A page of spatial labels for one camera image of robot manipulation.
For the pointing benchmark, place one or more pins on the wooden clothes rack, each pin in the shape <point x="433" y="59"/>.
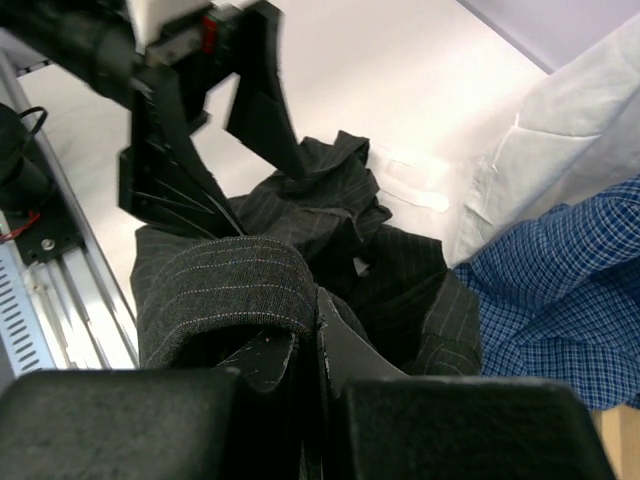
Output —
<point x="618" y="429"/>

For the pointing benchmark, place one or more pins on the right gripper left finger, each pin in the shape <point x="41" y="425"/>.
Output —
<point x="238" y="420"/>

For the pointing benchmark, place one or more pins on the black pinstripe shirt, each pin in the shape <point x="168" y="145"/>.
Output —
<point x="198" y="299"/>

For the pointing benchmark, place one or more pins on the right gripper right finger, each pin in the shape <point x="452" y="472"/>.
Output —
<point x="384" y="424"/>

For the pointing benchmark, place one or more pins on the grey slotted cable duct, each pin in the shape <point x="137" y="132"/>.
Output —
<point x="22" y="336"/>

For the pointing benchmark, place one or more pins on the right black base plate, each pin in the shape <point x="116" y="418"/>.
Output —
<point x="38" y="218"/>

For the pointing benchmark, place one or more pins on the aluminium mounting rail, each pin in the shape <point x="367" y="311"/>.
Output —
<point x="61" y="307"/>

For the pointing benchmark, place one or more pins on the white shirt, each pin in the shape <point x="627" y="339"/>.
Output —
<point x="575" y="134"/>

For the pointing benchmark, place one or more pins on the blue checked shirt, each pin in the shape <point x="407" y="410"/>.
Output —
<point x="559" y="298"/>

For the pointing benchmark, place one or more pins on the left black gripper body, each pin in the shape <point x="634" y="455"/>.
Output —
<point x="107" y="43"/>

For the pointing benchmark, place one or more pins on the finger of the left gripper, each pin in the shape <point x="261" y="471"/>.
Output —
<point x="162" y="179"/>
<point x="259" y="117"/>

